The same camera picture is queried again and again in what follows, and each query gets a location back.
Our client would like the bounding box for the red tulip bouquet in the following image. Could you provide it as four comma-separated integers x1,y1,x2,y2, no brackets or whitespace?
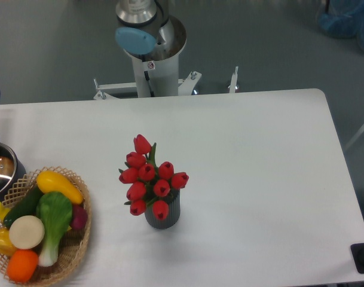
118,134,189,216

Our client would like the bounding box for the dark grey ribbed vase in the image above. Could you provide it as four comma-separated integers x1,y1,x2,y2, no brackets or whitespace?
145,189,181,230

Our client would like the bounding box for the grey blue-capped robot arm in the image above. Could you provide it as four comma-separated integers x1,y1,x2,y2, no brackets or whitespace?
115,1,175,59

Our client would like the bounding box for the purple red radish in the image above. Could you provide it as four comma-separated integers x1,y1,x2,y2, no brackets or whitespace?
69,204,88,230

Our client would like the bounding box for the yellow squash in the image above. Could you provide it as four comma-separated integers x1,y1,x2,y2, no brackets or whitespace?
36,170,84,204

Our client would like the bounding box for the green bok choy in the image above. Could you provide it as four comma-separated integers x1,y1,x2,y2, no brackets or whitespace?
36,191,72,267

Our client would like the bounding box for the woven wicker basket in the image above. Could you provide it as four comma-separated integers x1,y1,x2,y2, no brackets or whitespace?
0,166,92,286

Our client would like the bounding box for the dark green cucumber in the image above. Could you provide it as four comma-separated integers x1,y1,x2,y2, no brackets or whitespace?
3,185,44,228

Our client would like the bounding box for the beige round slice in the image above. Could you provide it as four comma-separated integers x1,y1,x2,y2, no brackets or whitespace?
9,215,45,249

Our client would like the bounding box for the yellow banana tip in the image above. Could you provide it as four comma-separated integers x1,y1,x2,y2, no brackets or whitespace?
0,201,10,222

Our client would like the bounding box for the orange fruit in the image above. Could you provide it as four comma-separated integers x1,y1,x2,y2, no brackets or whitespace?
7,249,38,283

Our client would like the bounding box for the blue plastic bag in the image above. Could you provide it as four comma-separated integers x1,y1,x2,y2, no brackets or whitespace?
316,1,364,52

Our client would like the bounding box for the yellow bell pepper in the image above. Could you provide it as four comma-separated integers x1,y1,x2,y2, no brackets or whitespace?
0,227,17,257

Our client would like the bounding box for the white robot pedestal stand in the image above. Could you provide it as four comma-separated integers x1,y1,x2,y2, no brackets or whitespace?
92,16,240,101

